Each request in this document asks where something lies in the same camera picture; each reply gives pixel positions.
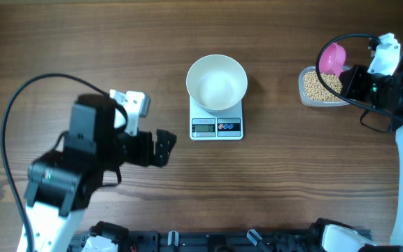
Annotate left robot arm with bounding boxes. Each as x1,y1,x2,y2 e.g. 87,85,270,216
17,90,177,251

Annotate clear plastic container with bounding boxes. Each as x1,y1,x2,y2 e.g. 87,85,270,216
298,66,348,107

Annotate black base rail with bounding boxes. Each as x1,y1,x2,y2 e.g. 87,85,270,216
67,230,324,252

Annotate yellow soybeans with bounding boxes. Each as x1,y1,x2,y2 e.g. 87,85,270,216
303,71,342,102

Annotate left black cable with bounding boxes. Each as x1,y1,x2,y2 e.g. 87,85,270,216
0,72,110,252

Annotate white digital kitchen scale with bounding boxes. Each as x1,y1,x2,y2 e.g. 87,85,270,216
189,98,244,141

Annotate white bowl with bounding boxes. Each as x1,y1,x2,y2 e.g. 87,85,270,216
186,55,248,113

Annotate pink measuring scoop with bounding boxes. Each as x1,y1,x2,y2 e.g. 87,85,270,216
319,43,346,77

